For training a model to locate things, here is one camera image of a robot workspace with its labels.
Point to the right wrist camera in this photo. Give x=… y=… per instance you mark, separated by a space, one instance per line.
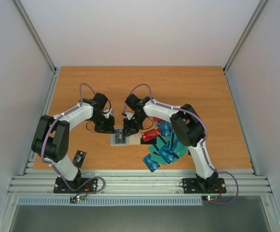
x=127 y=114

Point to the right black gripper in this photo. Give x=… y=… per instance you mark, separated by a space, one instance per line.
x=130 y=128

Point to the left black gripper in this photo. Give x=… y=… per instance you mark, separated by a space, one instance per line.
x=108 y=129

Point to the right aluminium frame post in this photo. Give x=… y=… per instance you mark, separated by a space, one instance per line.
x=246 y=31

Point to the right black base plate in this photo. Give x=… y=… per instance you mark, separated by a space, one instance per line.
x=193 y=186

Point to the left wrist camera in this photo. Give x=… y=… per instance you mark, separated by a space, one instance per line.
x=108 y=113

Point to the right small circuit board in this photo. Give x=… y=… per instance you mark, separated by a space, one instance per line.
x=209 y=198

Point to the small circuit board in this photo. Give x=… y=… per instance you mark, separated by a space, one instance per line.
x=77 y=198
x=209 y=198

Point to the blue card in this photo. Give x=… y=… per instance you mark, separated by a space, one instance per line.
x=152 y=165
x=165 y=128

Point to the left aluminium frame post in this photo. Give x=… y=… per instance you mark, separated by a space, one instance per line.
x=21 y=9

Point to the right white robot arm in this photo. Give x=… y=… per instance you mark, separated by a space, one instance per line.
x=188 y=127

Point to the red VIP card left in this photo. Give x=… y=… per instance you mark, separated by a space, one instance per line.
x=149 y=135

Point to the teal VIP card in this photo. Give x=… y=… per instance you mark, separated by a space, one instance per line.
x=180 y=149

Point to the aluminium frame post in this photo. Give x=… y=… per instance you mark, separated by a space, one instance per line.
x=21 y=9
x=246 y=31

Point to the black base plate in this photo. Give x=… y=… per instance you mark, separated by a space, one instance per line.
x=193 y=186
x=86 y=185

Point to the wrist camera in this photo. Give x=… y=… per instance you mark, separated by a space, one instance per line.
x=108 y=113
x=127 y=114

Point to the red card top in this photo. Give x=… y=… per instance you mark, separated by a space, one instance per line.
x=157 y=120

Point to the left small circuit board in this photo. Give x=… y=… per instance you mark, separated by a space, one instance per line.
x=77 y=198

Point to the beige card holder wallet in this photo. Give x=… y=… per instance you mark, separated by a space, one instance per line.
x=130 y=140

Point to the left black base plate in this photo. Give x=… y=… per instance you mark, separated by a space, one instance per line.
x=86 y=185

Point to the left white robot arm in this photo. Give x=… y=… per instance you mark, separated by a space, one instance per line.
x=51 y=139

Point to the lone black VIP card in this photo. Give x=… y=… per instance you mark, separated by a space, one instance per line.
x=79 y=158

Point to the grey slotted cable duct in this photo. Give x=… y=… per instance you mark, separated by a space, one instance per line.
x=112 y=201

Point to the black card under red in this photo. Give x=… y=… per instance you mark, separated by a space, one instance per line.
x=148 y=142

